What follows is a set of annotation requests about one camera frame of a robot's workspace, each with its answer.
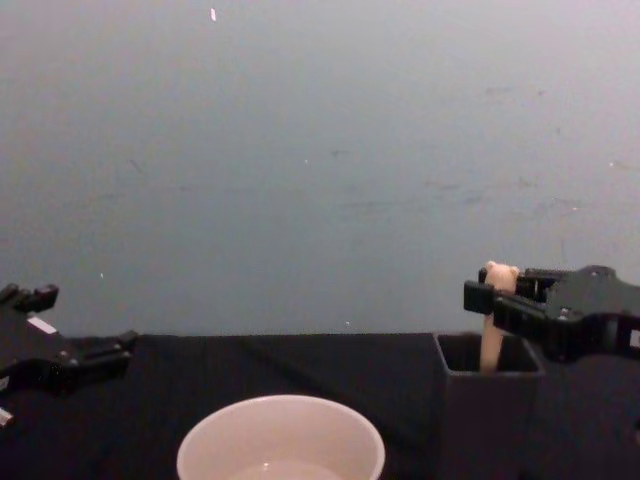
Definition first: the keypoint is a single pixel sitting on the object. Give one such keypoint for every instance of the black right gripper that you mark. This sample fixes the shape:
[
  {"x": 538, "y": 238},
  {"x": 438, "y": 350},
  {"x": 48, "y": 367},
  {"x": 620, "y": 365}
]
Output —
[{"x": 607, "y": 305}]

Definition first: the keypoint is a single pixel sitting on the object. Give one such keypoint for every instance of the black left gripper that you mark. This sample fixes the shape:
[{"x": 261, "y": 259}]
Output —
[{"x": 35, "y": 350}]

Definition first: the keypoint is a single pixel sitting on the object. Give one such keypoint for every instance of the cream stick with bear head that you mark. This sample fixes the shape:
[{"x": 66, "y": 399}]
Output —
[{"x": 492, "y": 345}]

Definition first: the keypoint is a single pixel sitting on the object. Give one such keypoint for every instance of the black square holder box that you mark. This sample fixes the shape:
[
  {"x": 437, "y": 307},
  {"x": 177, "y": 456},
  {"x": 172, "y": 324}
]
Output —
[{"x": 485, "y": 425}]

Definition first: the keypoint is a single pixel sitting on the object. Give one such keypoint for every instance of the black table cloth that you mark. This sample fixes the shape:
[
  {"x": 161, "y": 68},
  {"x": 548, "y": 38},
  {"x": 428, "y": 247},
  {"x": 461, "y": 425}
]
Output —
[{"x": 250, "y": 365}]

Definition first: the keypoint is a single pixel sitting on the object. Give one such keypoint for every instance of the white paper cup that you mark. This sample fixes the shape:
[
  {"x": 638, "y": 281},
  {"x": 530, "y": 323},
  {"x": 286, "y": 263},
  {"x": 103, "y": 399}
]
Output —
[{"x": 225, "y": 445}]

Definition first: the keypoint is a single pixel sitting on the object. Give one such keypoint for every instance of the plain pale wall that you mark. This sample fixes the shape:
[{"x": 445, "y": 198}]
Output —
[{"x": 300, "y": 150}]

